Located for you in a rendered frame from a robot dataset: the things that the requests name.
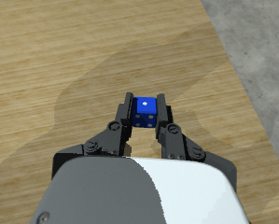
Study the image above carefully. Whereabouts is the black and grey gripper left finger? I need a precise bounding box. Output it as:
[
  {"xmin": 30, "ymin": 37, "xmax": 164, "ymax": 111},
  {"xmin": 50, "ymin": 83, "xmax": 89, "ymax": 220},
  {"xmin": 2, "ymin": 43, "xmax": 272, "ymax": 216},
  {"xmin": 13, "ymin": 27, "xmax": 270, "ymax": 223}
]
[{"xmin": 51, "ymin": 92, "xmax": 133, "ymax": 180}]

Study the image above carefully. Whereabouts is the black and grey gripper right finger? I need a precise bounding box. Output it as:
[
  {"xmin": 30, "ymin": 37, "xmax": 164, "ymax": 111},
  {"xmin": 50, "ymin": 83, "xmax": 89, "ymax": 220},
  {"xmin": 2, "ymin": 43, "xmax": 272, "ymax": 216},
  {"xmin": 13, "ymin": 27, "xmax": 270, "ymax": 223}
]
[{"xmin": 155, "ymin": 93, "xmax": 237, "ymax": 192}]

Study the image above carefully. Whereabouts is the dark blue die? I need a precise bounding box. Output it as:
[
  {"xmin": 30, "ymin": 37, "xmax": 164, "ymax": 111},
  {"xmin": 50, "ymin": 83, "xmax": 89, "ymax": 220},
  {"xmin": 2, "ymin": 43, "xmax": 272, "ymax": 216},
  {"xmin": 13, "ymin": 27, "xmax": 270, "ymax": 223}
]
[{"xmin": 132, "ymin": 97, "xmax": 158, "ymax": 128}]

